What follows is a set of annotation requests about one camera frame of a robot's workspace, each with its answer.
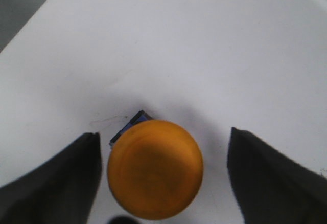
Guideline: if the yellow mushroom button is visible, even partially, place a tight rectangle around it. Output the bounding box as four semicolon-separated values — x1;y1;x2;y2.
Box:
107;110;204;220

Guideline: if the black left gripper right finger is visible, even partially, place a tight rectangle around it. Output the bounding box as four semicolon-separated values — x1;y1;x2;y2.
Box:
227;128;326;223

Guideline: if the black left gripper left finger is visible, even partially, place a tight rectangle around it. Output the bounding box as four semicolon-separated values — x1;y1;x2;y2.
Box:
1;133;102;223

